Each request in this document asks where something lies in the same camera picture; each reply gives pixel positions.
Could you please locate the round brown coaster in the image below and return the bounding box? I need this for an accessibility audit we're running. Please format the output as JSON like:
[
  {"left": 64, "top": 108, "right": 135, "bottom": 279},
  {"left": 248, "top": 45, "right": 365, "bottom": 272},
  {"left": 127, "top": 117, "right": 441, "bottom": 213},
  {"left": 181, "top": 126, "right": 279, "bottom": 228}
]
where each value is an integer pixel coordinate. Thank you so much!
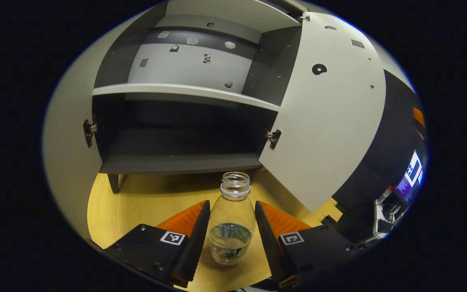
[{"left": 200, "top": 247, "right": 239, "bottom": 272}]

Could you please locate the clear plastic bottle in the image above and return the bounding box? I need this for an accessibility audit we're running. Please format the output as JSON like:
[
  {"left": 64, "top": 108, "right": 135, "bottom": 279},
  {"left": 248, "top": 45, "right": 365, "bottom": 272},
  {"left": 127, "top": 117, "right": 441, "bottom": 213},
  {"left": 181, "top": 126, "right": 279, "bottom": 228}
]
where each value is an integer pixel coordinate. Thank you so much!
[{"left": 208, "top": 172, "right": 257, "bottom": 266}]

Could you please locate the white cabinet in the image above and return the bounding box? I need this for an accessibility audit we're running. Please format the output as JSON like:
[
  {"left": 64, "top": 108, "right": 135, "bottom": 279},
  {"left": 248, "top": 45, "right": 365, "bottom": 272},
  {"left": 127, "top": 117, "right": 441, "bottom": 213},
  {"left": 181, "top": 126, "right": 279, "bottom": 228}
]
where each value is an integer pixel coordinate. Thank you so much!
[{"left": 92, "top": 0, "right": 309, "bottom": 195}]

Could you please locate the metal door hinge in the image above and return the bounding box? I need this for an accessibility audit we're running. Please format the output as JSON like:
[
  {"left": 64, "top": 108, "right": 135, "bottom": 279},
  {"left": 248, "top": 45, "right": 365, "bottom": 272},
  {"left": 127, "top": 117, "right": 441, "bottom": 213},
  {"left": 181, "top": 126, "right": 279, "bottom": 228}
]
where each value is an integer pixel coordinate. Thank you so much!
[
  {"left": 82, "top": 119, "right": 97, "bottom": 148},
  {"left": 266, "top": 129, "right": 283, "bottom": 150}
]

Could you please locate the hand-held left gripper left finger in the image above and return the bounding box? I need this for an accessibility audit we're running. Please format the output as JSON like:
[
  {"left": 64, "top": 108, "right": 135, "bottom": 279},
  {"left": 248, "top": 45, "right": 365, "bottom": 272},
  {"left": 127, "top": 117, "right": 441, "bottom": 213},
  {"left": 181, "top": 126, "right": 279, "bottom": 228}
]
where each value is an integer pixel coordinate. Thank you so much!
[{"left": 104, "top": 200, "right": 211, "bottom": 289}]

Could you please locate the white cabinet door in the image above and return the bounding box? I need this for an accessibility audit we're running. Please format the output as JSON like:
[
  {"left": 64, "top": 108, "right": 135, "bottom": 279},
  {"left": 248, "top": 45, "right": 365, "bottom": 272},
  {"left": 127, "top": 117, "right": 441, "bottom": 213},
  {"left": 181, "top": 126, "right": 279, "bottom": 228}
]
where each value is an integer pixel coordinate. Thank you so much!
[
  {"left": 42, "top": 16, "right": 170, "bottom": 240},
  {"left": 259, "top": 11, "right": 387, "bottom": 213}
]

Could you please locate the computer monitor screen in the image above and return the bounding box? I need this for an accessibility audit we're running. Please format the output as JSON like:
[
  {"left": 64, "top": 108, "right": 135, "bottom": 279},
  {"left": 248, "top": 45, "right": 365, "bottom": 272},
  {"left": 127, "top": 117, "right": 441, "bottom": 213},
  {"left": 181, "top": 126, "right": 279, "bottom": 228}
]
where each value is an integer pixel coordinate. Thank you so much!
[{"left": 395, "top": 150, "right": 424, "bottom": 199}]

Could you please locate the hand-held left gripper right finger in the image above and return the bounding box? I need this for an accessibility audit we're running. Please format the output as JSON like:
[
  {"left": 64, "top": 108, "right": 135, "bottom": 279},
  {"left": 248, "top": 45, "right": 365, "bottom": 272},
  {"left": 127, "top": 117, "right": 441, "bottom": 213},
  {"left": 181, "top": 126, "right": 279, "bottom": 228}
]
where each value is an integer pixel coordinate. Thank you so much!
[{"left": 255, "top": 201, "right": 364, "bottom": 290}]

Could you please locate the white device with red cap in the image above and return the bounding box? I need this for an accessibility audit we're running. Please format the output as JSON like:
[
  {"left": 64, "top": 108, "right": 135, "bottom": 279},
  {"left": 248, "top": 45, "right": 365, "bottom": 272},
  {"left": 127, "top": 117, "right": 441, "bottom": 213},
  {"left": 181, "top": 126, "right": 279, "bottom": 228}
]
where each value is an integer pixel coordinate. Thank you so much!
[{"left": 373, "top": 185, "right": 395, "bottom": 236}]

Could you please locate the black backdrop cloth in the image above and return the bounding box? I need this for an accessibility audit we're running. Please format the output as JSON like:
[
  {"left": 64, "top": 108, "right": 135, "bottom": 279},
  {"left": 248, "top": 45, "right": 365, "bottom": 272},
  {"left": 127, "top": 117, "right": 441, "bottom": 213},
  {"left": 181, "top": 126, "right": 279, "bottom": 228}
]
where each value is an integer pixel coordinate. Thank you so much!
[{"left": 332, "top": 69, "right": 427, "bottom": 244}]

